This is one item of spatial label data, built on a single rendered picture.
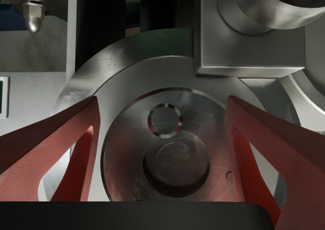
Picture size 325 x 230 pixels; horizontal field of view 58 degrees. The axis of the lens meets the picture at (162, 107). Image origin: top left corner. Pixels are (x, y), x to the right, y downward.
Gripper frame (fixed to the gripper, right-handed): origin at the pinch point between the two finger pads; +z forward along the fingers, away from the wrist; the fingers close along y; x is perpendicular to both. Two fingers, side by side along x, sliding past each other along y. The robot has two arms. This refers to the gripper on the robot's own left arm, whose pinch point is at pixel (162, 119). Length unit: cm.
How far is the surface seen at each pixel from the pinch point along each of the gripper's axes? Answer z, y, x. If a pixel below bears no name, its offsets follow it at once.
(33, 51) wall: 269, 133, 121
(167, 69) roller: 4.7, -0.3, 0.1
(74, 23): 7.2, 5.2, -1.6
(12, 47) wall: 250, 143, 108
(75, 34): 6.7, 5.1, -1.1
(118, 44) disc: 5.9, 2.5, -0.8
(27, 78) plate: 33.6, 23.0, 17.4
